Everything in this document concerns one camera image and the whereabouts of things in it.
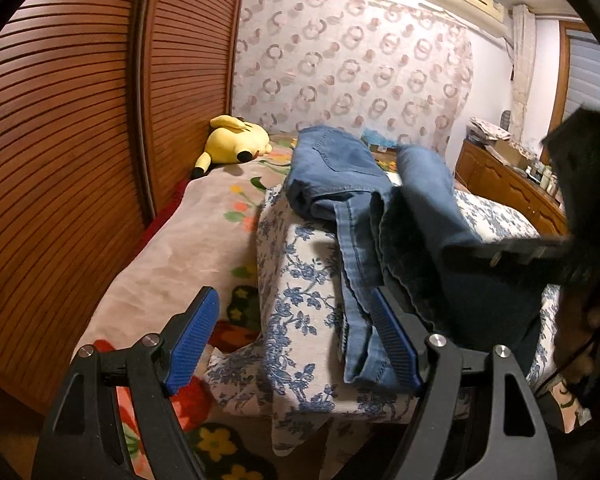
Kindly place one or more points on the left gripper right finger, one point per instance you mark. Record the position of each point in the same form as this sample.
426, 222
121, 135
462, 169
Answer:
475, 417

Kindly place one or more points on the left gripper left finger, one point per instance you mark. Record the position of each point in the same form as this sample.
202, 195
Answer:
83, 438

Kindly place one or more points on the blue denim jeans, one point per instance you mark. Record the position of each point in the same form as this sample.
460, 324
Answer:
394, 236

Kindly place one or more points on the person's right hand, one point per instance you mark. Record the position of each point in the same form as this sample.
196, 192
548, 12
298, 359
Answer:
577, 341

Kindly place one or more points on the grey window blind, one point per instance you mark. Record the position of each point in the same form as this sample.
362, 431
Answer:
583, 86

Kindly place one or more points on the cardboard box on sideboard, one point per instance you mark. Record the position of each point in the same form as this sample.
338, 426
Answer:
512, 155

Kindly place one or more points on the wooden sideboard cabinet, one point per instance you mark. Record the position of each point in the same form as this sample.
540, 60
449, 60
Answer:
485, 176

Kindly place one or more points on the stack of papers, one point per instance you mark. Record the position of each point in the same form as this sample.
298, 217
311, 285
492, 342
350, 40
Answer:
486, 131

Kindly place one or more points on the pink circle-pattern curtain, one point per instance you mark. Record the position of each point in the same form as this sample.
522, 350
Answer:
352, 64

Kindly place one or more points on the blue floral white quilt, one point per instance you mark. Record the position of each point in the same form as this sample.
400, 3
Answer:
293, 373

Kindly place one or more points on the yellow Pikachu plush toy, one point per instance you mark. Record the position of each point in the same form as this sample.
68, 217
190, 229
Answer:
232, 140

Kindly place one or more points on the brown louvered wardrobe door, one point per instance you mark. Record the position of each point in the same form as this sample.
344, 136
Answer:
104, 108

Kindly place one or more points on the white wall air conditioner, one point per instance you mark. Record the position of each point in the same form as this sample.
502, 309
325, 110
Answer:
488, 15

